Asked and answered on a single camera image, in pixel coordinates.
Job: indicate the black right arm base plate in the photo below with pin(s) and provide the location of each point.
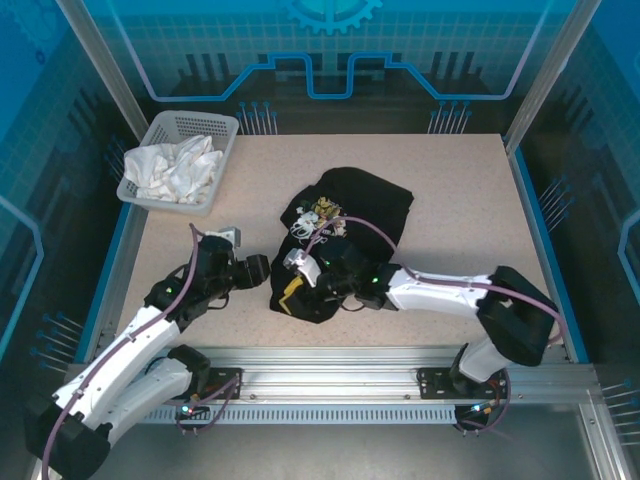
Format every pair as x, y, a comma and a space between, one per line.
435, 382

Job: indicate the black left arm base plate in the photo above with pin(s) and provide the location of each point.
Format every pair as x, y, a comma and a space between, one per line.
225, 372

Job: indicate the aluminium frame post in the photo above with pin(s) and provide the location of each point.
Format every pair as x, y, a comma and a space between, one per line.
115, 75
545, 75

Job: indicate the aluminium mounting rail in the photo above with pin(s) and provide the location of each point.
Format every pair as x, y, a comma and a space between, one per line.
360, 370

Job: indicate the left aluminium frame post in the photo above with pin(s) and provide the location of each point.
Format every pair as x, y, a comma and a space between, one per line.
115, 75

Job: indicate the black floral print t-shirt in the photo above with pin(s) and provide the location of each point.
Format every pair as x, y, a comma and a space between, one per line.
370, 200

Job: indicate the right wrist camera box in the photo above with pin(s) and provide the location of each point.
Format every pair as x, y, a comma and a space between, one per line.
302, 265

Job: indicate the right aluminium frame post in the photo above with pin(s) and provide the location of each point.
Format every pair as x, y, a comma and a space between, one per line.
545, 75

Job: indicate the grey plastic laundry basket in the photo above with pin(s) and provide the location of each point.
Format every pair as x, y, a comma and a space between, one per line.
200, 122

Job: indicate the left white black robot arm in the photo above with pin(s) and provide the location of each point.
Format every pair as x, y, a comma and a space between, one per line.
125, 350

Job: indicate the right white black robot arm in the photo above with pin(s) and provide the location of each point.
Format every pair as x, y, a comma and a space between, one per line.
435, 292

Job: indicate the crumpled white t-shirt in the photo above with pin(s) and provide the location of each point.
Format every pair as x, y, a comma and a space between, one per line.
172, 170

